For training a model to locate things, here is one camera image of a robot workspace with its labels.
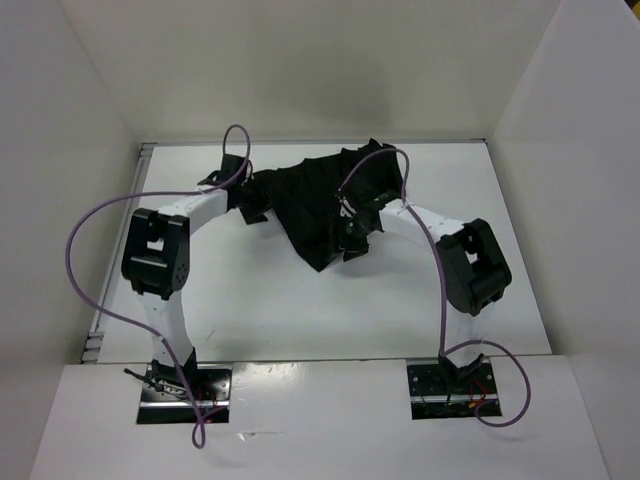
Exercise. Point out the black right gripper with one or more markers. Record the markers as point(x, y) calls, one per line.
point(354, 248)

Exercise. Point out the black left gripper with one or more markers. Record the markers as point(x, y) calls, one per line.
point(249, 215)

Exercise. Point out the black pleated skirt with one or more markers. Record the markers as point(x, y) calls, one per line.
point(306, 197)

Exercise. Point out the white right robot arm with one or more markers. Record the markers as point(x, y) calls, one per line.
point(471, 267)

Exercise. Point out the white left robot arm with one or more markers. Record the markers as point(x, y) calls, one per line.
point(156, 262)

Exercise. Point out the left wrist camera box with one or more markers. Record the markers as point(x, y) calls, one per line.
point(233, 166)

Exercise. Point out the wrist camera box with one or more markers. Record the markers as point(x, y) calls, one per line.
point(233, 166)
point(379, 202)

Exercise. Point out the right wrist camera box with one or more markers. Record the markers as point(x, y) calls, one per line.
point(379, 202)

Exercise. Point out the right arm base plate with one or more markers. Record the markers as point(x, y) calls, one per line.
point(436, 392)

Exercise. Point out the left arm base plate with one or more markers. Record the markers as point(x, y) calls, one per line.
point(163, 403)

